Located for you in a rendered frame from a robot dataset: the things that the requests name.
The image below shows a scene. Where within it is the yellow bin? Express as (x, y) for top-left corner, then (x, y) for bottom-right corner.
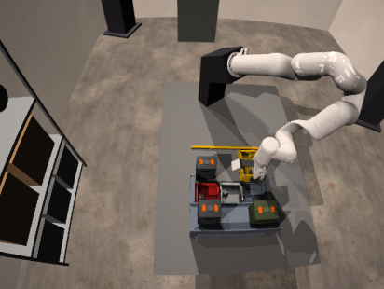
(238, 150), (257, 182)

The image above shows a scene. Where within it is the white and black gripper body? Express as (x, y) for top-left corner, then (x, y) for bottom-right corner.
(252, 162), (268, 180)

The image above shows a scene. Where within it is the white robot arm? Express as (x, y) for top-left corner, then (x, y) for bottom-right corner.
(227, 48), (367, 172)

